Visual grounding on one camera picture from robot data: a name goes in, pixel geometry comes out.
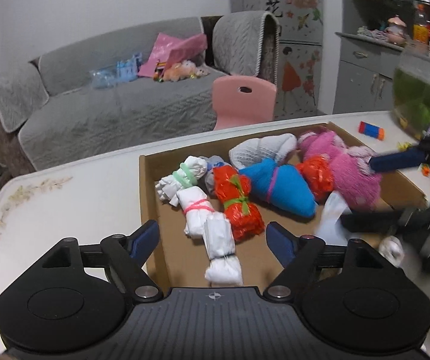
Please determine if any pink fluffy sock bundle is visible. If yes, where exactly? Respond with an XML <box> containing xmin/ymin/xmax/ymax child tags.
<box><xmin>297</xmin><ymin>128</ymin><xmax>382</xmax><ymax>211</ymax></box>

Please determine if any small white roll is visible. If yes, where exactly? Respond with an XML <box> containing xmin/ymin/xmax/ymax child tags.
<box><xmin>378</xmin><ymin>236</ymin><xmax>405</xmax><ymax>267</ymax></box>

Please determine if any orange plastic bag bundle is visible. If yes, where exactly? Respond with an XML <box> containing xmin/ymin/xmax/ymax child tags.
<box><xmin>213</xmin><ymin>165</ymin><xmax>265</xmax><ymax>242</ymax></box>

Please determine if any blue sock bundle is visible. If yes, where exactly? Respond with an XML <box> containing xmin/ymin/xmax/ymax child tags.
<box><xmin>239</xmin><ymin>158</ymin><xmax>318</xmax><ymax>218</ymax></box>

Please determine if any white cloth bundle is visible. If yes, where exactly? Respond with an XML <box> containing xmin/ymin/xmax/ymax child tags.
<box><xmin>203</xmin><ymin>212</ymin><xmax>243</xmax><ymax>287</ymax></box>

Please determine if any white sock pink tie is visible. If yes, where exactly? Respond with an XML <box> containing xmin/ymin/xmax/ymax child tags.
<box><xmin>177</xmin><ymin>186</ymin><xmax>215</xmax><ymax>239</ymax></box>

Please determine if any small grey sock bundle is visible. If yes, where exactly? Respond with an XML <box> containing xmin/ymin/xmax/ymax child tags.
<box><xmin>203</xmin><ymin>155</ymin><xmax>230</xmax><ymax>197</ymax></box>

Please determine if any white sock green tie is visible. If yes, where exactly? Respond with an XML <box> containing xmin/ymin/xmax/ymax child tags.
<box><xmin>155</xmin><ymin>156</ymin><xmax>208</xmax><ymax>206</ymax></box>

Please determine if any white grey knit sock bundle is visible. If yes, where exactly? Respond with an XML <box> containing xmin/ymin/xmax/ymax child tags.
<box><xmin>229</xmin><ymin>133</ymin><xmax>297</xmax><ymax>170</ymax></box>

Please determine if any clear plastic bag bundle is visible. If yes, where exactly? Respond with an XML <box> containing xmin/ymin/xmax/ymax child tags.
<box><xmin>313</xmin><ymin>191</ymin><xmax>352</xmax><ymax>246</ymax></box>

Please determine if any yellow rubber band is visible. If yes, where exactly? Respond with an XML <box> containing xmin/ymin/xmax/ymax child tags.
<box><xmin>397</xmin><ymin>141</ymin><xmax>412</xmax><ymax>151</ymax></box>

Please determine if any colourful toy block stick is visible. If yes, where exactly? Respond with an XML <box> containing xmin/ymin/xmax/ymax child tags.
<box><xmin>358</xmin><ymin>121</ymin><xmax>385</xmax><ymax>141</ymax></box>

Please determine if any brown cardboard box tray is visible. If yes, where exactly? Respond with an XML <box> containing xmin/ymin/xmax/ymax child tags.
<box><xmin>139</xmin><ymin>122</ymin><xmax>428</xmax><ymax>293</ymax></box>

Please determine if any glass fish bowl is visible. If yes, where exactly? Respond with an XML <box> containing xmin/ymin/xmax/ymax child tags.
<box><xmin>392</xmin><ymin>41</ymin><xmax>430</xmax><ymax>139</ymax></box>

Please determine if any grey cabinet with shelves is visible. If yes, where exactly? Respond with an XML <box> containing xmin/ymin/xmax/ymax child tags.
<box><xmin>333</xmin><ymin>0</ymin><xmax>430</xmax><ymax>114</ymax></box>

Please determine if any pink plastic chair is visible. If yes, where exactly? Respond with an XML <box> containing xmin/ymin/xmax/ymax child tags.
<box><xmin>212</xmin><ymin>76</ymin><xmax>277</xmax><ymax>130</ymax></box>

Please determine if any grey covered sofa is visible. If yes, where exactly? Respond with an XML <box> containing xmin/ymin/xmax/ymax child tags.
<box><xmin>0</xmin><ymin>10</ymin><xmax>279</xmax><ymax>177</ymax></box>

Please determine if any blue toy castle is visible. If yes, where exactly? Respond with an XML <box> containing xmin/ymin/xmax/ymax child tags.
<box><xmin>90</xmin><ymin>53</ymin><xmax>143</xmax><ymax>89</ymax></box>

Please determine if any decorated grey refrigerator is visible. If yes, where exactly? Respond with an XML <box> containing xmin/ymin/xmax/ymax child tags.
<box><xmin>231</xmin><ymin>0</ymin><xmax>323</xmax><ymax>119</ymax></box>

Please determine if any orange plush toy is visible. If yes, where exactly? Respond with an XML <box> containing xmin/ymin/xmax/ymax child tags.
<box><xmin>161</xmin><ymin>60</ymin><xmax>209</xmax><ymax>82</ymax></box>

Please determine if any pink plastic bag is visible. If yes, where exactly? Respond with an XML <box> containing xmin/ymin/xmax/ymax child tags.
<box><xmin>138</xmin><ymin>33</ymin><xmax>208</xmax><ymax>78</ymax></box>

